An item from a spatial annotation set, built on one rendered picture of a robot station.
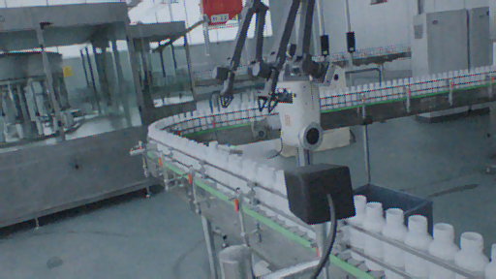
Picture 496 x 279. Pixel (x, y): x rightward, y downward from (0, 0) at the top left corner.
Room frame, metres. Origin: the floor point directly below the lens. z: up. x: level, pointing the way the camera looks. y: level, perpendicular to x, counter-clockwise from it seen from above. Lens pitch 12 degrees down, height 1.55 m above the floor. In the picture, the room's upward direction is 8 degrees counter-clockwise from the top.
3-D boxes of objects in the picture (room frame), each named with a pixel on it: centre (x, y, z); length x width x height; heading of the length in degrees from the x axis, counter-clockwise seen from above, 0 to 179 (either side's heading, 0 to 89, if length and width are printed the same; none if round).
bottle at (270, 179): (1.29, -0.05, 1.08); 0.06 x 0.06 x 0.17
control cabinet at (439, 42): (6.93, -3.51, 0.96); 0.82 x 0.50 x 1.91; 101
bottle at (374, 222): (0.88, -0.27, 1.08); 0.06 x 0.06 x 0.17
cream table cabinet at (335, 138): (6.04, -0.93, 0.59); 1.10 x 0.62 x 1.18; 101
